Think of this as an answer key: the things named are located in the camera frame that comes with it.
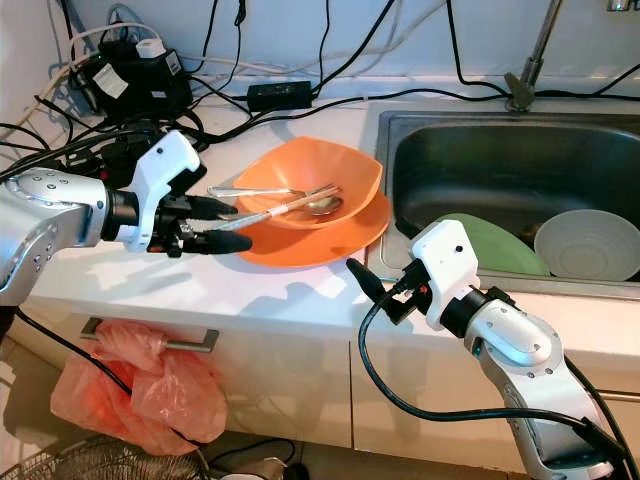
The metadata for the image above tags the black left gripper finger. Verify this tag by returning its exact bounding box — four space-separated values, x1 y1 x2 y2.
184 195 242 221
182 230 254 257

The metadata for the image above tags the orange bowl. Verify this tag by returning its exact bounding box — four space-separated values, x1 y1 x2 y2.
233 135 386 231

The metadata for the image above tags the white kitchen cabinet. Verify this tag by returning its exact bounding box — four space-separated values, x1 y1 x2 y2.
0 295 640 471

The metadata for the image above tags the green plate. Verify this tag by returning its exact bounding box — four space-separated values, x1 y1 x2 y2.
435 212 551 278

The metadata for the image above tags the black power strip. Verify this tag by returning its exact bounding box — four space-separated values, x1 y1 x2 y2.
50 120 163 186

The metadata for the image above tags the stainless steel sink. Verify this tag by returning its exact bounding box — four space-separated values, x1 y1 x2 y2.
365 108 640 301

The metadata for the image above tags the small black power brick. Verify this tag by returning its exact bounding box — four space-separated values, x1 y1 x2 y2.
248 80 313 111

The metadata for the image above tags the black charger box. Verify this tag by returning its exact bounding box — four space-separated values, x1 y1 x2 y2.
80 38 191 119

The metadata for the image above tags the red plastic bag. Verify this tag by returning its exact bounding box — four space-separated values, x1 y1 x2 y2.
50 318 226 456

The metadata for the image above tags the metal faucet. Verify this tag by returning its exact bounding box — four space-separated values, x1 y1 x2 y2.
505 0 640 111

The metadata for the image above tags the white bowl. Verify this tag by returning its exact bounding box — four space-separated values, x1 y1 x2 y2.
533 208 640 281

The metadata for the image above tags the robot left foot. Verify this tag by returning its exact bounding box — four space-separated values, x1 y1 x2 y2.
240 458 296 480

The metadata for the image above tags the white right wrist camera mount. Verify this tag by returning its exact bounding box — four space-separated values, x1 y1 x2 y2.
408 218 481 333

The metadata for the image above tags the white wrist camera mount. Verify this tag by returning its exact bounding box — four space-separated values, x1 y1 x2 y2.
122 130 203 253
408 218 481 333

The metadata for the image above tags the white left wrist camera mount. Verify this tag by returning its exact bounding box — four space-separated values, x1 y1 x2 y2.
122 130 203 253

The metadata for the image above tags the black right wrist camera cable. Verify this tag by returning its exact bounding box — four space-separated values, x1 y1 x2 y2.
358 300 640 473

